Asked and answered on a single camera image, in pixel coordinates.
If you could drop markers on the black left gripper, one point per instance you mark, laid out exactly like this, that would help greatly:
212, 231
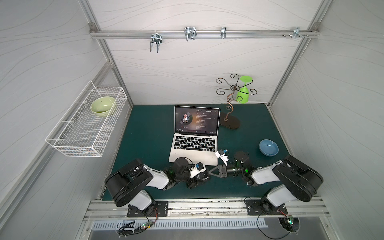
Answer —
199, 175

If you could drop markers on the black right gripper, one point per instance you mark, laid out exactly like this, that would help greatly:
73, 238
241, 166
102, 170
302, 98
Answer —
222, 171

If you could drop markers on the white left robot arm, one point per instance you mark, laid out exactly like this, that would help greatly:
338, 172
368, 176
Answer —
127, 185

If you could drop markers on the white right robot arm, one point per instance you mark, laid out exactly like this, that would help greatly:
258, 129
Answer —
298, 180

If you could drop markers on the silver laptop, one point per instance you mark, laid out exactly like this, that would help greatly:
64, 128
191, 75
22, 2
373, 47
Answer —
195, 135

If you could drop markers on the green table mat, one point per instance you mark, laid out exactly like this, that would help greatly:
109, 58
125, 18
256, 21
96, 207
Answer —
149, 134

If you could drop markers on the brown copper cup holder stand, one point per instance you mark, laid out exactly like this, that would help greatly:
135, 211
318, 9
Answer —
228, 120

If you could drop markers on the blue bowl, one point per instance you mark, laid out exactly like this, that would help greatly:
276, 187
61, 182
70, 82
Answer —
268, 148

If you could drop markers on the green plastic goblet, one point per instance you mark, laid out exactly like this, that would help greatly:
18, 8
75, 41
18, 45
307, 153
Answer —
244, 93

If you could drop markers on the green ceramic bowl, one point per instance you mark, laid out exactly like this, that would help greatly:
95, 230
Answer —
104, 106

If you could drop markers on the metal single hook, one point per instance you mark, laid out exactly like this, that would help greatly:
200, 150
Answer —
223, 32

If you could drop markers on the metal double hook middle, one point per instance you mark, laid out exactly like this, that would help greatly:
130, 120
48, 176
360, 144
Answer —
190, 33

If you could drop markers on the metal double hook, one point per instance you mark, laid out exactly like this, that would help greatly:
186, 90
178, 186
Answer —
156, 40
190, 33

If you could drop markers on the metal double hook left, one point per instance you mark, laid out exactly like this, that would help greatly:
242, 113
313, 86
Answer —
156, 40

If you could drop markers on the metal hook right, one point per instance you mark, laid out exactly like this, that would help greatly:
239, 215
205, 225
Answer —
296, 34

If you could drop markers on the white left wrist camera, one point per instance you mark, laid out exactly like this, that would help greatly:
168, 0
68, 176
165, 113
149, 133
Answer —
197, 169

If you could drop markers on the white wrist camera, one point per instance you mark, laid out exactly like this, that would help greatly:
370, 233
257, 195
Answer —
197, 169
221, 154

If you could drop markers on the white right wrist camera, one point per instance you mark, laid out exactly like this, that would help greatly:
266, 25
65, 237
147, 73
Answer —
221, 154

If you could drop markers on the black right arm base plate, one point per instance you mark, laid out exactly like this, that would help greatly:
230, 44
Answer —
264, 208

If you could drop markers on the white slotted cable duct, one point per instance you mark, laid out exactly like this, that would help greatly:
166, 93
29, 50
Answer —
183, 224

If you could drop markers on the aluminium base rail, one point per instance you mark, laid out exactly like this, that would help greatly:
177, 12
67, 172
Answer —
226, 208

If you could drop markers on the white wire basket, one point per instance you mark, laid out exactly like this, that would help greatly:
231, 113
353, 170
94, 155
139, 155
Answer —
80, 133

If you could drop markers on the aluminium top rail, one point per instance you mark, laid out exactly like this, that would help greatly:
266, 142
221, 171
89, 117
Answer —
216, 34

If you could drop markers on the aluminium frame post left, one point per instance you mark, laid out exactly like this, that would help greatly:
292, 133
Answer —
95, 27

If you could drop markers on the aluminium frame post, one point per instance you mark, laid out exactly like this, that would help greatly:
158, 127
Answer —
95, 27
312, 27

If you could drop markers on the aluminium frame post right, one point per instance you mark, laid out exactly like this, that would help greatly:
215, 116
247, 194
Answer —
312, 27

